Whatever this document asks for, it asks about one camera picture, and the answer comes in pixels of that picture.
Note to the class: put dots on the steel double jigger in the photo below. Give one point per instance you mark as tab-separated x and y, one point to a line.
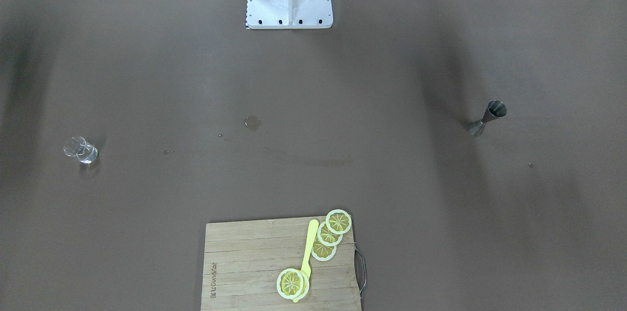
494	110

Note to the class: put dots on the clear shot glass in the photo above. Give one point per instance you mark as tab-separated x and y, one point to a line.
79	148

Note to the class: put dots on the lemon slice at board corner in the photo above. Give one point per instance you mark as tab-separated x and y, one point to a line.
338	221

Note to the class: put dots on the lemon slice in row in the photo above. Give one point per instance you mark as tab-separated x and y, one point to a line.
322	252
326	237

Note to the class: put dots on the yellow plastic spoon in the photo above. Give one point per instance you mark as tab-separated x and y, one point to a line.
306	269

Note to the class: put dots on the bamboo cutting board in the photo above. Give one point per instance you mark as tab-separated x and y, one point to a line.
242	260

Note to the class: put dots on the lemon slice on spoon bowl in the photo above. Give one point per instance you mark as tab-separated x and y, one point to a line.
292	284

